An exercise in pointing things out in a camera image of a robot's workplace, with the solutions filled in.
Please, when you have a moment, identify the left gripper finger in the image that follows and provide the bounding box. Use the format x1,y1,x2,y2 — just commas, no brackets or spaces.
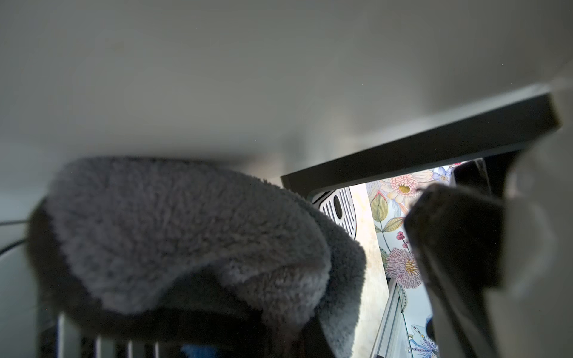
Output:
404,184,504,357

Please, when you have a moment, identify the grey cleaning cloth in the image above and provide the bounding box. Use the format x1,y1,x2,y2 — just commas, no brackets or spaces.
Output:
26,158,366,357

